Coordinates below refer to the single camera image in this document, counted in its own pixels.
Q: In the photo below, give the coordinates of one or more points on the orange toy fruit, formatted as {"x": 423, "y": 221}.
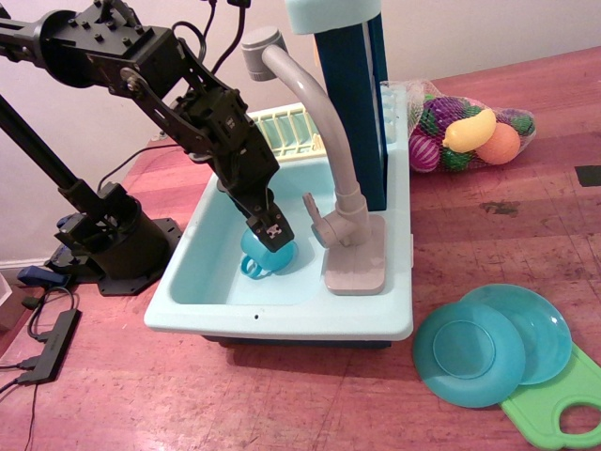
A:
{"x": 502, "y": 147}

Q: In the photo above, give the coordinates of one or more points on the light blue toy sink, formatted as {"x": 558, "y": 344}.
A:
{"x": 203, "y": 290}

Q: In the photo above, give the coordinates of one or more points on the black tape patch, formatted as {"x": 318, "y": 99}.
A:
{"x": 589, "y": 175}

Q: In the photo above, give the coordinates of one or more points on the grey toy faucet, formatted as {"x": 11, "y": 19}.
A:
{"x": 355, "y": 239}

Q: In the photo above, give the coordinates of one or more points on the teal plastic plate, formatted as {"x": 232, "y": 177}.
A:
{"x": 545, "y": 334}
{"x": 469, "y": 355}

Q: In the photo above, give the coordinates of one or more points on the black usb hub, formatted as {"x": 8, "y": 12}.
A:
{"x": 48, "y": 365}

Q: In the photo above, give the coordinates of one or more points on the blue clamp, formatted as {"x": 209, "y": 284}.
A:
{"x": 33, "y": 276}

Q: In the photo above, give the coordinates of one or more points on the yellow toy banana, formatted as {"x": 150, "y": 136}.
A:
{"x": 468, "y": 134}

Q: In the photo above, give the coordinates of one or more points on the front teal plastic plate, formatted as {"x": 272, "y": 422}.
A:
{"x": 469, "y": 355}

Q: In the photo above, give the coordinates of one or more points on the rear teal plastic plate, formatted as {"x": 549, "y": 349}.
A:
{"x": 545, "y": 334}

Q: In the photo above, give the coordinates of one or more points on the mesh bag of toys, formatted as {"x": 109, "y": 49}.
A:
{"x": 429, "y": 112}

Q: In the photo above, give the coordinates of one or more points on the purple striped toy ball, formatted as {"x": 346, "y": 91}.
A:
{"x": 423, "y": 153}

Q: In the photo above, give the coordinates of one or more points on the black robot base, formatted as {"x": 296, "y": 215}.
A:
{"x": 111, "y": 242}

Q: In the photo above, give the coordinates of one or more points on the cream dish drying rack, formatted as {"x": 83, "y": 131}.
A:
{"x": 290, "y": 132}

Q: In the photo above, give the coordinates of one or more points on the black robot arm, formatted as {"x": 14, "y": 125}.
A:
{"x": 106, "y": 45}

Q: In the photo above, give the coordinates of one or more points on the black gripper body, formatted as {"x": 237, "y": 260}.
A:
{"x": 234, "y": 148}

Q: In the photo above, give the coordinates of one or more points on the dark blue water tank column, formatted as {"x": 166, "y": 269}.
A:
{"x": 350, "y": 47}

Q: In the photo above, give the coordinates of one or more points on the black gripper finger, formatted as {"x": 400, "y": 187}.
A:
{"x": 256, "y": 227}
{"x": 276, "y": 231}

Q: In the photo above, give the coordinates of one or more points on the green plastic cutting board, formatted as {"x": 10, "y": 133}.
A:
{"x": 536, "y": 410}

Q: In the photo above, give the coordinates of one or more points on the teal plastic toy cup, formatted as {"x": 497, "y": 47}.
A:
{"x": 257, "y": 258}

